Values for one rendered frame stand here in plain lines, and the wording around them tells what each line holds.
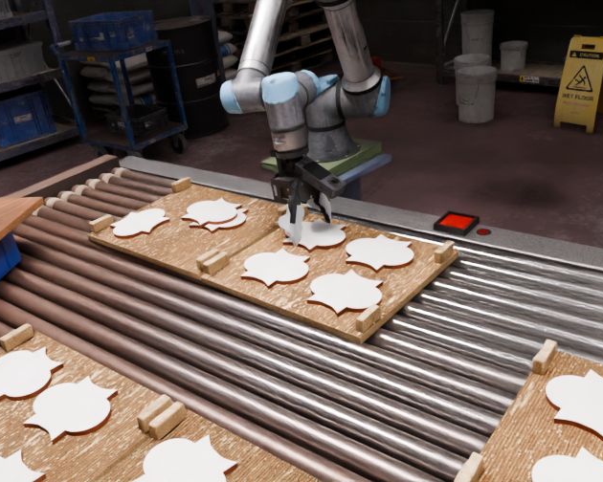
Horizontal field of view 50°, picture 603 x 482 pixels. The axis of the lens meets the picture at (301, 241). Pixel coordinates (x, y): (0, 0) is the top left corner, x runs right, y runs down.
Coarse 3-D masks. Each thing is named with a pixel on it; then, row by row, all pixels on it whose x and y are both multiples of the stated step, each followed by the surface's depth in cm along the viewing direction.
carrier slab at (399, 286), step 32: (352, 224) 148; (320, 256) 136; (416, 256) 131; (224, 288) 130; (256, 288) 127; (288, 288) 126; (384, 288) 122; (416, 288) 121; (320, 320) 115; (352, 320) 114; (384, 320) 114
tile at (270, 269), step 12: (264, 252) 138; (276, 252) 137; (252, 264) 134; (264, 264) 133; (276, 264) 133; (288, 264) 132; (300, 264) 132; (240, 276) 130; (252, 276) 130; (264, 276) 129; (276, 276) 128; (288, 276) 128; (300, 276) 127
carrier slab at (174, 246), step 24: (192, 192) 176; (216, 192) 174; (168, 216) 163; (264, 216) 157; (96, 240) 158; (120, 240) 154; (144, 240) 152; (168, 240) 151; (192, 240) 149; (216, 240) 148; (240, 240) 147; (168, 264) 141; (192, 264) 139
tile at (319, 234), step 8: (304, 224) 148; (312, 224) 148; (320, 224) 147; (328, 224) 147; (288, 232) 145; (304, 232) 144; (312, 232) 144; (320, 232) 143; (328, 232) 143; (336, 232) 142; (344, 232) 142; (288, 240) 142; (304, 240) 141; (312, 240) 140; (320, 240) 140; (328, 240) 140; (336, 240) 139; (344, 240) 140; (304, 248) 139; (312, 248) 138; (320, 248) 139; (328, 248) 138
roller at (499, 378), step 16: (32, 224) 176; (48, 224) 172; (80, 240) 163; (128, 256) 152; (176, 272) 142; (208, 288) 136; (256, 304) 128; (384, 336) 112; (400, 336) 111; (400, 352) 109; (416, 352) 107; (432, 352) 106; (448, 352) 105; (448, 368) 104; (464, 368) 102; (480, 368) 101; (496, 368) 101; (496, 384) 99; (512, 384) 98
